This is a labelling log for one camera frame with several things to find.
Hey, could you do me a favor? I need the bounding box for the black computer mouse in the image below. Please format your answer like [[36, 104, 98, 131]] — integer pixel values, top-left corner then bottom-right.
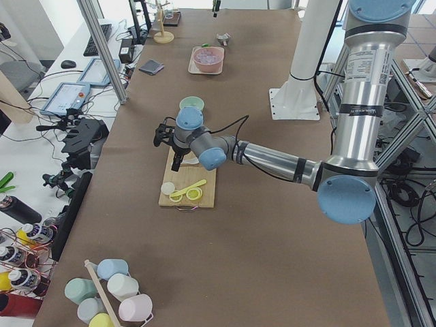
[[61, 60, 76, 69]]

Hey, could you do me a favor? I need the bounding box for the lemon slice rear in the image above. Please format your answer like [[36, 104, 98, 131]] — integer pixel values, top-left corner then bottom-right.
[[168, 191, 185, 203]]

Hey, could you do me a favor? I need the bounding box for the aluminium frame post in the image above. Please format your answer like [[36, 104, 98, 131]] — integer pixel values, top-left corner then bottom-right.
[[76, 0, 127, 105]]

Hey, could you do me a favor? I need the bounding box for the pink cup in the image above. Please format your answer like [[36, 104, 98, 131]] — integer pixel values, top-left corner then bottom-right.
[[119, 294, 153, 322]]

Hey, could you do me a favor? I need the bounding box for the pink bowl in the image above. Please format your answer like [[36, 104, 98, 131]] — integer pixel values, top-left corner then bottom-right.
[[193, 47, 224, 73]]

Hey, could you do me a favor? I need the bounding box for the white ceramic spoon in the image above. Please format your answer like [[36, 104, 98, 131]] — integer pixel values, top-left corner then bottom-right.
[[181, 157, 199, 166]]

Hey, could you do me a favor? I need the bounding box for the metal ice scoop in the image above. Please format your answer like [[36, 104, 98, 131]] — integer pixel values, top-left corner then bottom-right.
[[216, 33, 232, 46]]

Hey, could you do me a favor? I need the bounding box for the wooden cup stand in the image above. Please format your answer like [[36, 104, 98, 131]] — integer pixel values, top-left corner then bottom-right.
[[153, 1, 174, 44]]

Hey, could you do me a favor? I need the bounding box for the white cup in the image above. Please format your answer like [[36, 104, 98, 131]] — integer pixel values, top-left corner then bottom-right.
[[107, 273, 139, 302]]

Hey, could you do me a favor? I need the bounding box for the wooden cup rack pole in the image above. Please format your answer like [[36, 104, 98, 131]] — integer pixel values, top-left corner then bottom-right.
[[84, 260, 121, 327]]

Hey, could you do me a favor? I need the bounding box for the yellow plastic knife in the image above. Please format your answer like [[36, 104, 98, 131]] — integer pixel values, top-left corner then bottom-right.
[[169, 179, 207, 200]]

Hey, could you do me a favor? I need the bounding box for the grey cup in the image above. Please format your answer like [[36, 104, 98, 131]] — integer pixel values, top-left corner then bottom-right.
[[77, 298, 106, 324]]

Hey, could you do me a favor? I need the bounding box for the mint green cup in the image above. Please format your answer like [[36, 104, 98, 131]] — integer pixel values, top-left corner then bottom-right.
[[64, 278, 97, 305]]

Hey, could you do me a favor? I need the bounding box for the lemon slice front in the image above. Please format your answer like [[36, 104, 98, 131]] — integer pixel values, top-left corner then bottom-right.
[[185, 187, 203, 201]]

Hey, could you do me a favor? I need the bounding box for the lemon slice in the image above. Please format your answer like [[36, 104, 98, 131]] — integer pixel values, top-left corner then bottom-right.
[[185, 187, 203, 201], [168, 191, 185, 203]]

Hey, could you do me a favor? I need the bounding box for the wooden cutting board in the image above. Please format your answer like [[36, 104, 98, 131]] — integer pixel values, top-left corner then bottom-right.
[[158, 149, 217, 208]]

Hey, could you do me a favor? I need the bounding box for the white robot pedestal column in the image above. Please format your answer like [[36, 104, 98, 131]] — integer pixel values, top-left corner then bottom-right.
[[282, 0, 342, 89]]

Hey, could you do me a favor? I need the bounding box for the grey folded cloth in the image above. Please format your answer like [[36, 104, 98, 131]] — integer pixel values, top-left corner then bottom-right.
[[139, 59, 165, 76]]

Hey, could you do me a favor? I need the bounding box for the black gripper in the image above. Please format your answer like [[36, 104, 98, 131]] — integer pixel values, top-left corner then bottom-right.
[[170, 134, 190, 172]]

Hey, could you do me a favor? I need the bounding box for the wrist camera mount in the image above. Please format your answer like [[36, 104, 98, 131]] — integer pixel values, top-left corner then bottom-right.
[[153, 116, 175, 147]]

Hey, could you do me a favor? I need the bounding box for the teach pendant tablet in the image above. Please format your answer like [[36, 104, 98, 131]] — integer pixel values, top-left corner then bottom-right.
[[40, 82, 91, 116], [77, 58, 110, 87]]

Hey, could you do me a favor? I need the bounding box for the yellow cup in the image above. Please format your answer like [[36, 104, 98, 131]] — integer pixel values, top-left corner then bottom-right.
[[89, 313, 114, 327]]

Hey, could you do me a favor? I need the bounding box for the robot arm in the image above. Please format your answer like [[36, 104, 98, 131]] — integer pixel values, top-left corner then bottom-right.
[[166, 1, 413, 224]]

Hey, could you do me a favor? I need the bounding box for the mint green bowl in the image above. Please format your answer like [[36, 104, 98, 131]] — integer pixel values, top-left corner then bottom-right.
[[179, 96, 205, 111]]

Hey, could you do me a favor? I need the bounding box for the light blue cup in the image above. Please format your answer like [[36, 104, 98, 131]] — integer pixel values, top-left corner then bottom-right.
[[97, 259, 129, 281]]

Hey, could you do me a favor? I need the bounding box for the pile of clear ice cubes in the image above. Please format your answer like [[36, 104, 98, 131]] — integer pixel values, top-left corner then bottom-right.
[[193, 48, 222, 65]]

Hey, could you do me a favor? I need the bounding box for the cream rectangular tray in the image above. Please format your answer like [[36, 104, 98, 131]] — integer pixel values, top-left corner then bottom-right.
[[188, 46, 223, 75]]

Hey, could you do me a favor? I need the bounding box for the black keyboard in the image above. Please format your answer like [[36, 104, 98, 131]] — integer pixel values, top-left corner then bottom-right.
[[82, 22, 113, 57]]

